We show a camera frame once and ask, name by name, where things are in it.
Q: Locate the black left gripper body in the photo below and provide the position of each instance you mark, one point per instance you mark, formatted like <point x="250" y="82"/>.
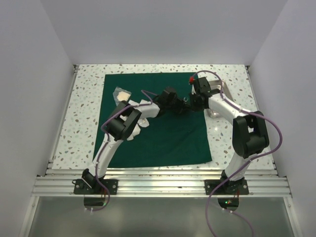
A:
<point x="176" y="105"/>

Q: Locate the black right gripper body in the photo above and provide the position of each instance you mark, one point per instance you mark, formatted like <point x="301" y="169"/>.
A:
<point x="194" y="96"/>

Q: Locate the clear pouch with dark item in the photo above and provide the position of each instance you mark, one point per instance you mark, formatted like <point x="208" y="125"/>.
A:
<point x="143" y="122"/>

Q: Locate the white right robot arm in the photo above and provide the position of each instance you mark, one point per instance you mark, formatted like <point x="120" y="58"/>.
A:
<point x="249" y="136"/>

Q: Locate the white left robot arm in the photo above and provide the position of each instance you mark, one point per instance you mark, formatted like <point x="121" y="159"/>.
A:
<point x="123" y="125"/>

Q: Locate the green surgical cloth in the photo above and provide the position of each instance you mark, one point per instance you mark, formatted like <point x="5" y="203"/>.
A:
<point x="169" y="140"/>

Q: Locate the stainless steel tray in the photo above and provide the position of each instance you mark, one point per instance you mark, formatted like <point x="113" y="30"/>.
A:
<point x="215" y="84"/>

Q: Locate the white printed paper packet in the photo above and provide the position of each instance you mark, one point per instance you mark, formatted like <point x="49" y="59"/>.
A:
<point x="131" y="102"/>

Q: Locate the white gauze pad lower middle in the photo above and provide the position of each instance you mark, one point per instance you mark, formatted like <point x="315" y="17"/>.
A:
<point x="135" y="132"/>

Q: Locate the clear bag with gloves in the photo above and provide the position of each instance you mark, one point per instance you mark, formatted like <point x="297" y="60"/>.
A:
<point x="120" y="94"/>

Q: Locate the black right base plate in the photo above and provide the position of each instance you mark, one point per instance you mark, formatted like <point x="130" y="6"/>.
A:
<point x="229" y="188"/>

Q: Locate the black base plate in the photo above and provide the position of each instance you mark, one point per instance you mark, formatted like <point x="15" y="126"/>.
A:
<point x="229" y="188"/>
<point x="81" y="188"/>

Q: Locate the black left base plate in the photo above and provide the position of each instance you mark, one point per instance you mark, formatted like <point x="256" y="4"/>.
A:
<point x="81" y="188"/>

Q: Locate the aluminium rail frame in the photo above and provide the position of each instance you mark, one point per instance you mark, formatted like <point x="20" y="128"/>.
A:
<point x="268" y="207"/>

